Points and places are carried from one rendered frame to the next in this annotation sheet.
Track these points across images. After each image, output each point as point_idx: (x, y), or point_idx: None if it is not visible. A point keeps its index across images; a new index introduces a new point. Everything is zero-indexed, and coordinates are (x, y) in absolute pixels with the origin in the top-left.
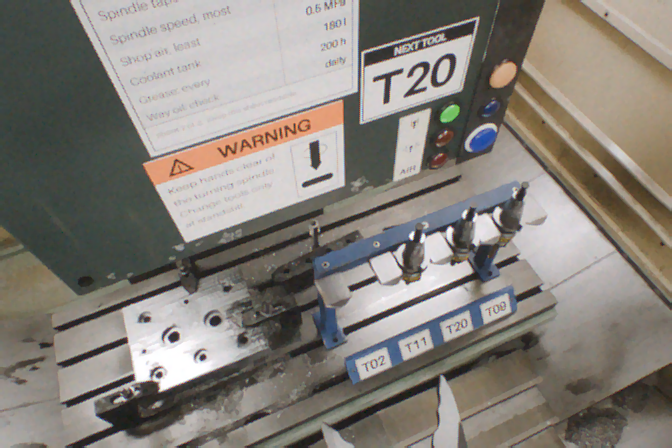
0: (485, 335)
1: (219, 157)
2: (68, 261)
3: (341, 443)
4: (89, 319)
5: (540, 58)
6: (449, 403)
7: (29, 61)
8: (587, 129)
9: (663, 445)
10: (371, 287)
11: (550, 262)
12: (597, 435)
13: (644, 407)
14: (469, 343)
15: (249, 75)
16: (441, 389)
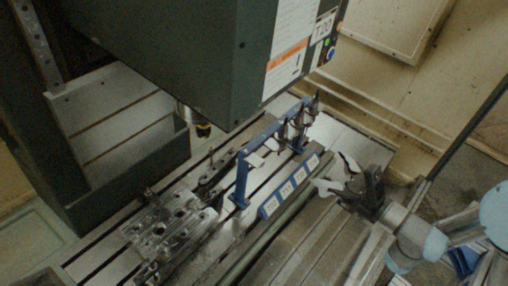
0: (313, 177)
1: (281, 60)
2: (236, 110)
3: (321, 180)
4: (82, 253)
5: None
6: (348, 156)
7: (265, 23)
8: (317, 72)
9: None
10: (249, 174)
11: (321, 141)
12: None
13: None
14: (307, 183)
15: (296, 27)
16: (343, 153)
